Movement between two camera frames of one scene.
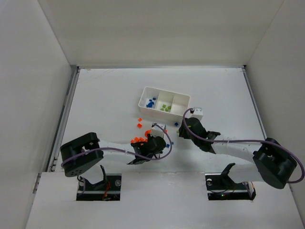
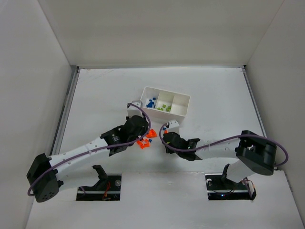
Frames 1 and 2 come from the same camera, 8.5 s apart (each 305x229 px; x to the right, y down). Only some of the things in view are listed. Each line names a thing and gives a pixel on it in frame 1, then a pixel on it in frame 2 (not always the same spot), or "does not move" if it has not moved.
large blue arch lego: [150, 104] does not move
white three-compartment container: [166, 105] does not move
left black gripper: [147, 137] → [142, 126]
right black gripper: [185, 127] → [167, 140]
